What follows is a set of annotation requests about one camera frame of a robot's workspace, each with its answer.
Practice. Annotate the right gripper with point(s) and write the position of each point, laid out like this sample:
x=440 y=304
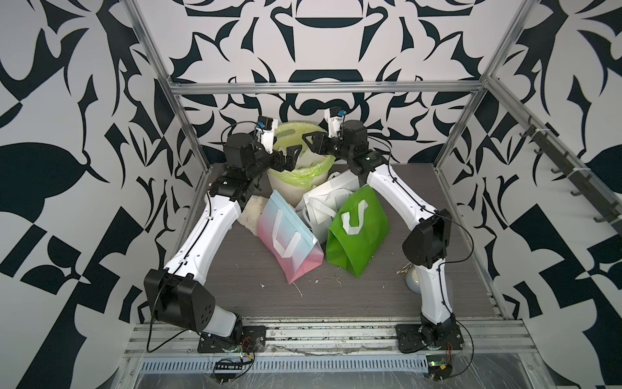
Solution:
x=321 y=148

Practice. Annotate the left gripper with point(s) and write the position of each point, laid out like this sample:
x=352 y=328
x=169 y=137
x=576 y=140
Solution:
x=289 y=161

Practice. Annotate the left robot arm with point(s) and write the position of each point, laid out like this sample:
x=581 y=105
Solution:
x=177 y=294

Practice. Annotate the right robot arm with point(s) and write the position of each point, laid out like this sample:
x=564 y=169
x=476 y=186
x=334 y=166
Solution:
x=425 y=246

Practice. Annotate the white bin with green liner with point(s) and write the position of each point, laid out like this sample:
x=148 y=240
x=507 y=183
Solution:
x=311 y=169

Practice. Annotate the white paper bag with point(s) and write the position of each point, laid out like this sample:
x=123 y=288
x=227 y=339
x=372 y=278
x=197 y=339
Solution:
x=319 y=207

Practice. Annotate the cream plush toy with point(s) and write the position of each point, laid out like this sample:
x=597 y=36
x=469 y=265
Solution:
x=252 y=212

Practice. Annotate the green paper bag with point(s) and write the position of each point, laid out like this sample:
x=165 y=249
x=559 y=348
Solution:
x=357 y=232

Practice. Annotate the pink and blue paper bag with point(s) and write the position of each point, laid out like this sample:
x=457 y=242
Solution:
x=288 y=238

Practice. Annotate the small round alarm clock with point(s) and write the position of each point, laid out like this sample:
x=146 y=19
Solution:
x=411 y=278

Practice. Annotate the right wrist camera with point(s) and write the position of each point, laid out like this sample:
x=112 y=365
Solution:
x=334 y=116

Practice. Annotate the aluminium frame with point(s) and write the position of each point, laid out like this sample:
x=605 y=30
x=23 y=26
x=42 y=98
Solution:
x=447 y=82

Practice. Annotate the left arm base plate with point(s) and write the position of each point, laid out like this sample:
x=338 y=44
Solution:
x=246 y=339

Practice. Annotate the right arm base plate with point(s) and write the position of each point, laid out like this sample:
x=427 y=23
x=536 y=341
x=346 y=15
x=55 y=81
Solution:
x=413 y=338

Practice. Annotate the wall hook rail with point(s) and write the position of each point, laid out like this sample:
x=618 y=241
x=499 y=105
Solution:
x=567 y=165

